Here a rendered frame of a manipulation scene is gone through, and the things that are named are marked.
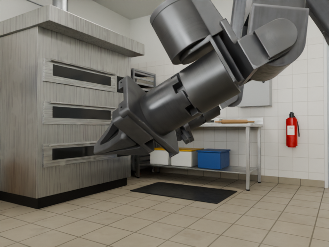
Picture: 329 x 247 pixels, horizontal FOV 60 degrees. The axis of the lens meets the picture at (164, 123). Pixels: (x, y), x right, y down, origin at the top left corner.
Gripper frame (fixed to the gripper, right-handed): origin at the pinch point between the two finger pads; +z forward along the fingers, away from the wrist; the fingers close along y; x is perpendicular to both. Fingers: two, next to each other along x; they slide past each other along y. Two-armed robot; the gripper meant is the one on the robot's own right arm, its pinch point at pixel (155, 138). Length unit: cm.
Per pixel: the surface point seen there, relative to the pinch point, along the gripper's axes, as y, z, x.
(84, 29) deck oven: -264, -2, 41
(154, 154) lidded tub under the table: -279, -8, 267
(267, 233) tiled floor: -39, -49, 174
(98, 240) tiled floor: -76, 65, 124
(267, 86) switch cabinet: -232, -196, 214
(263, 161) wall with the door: -190, -147, 308
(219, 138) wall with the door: -259, -113, 289
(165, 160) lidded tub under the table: -258, -18, 272
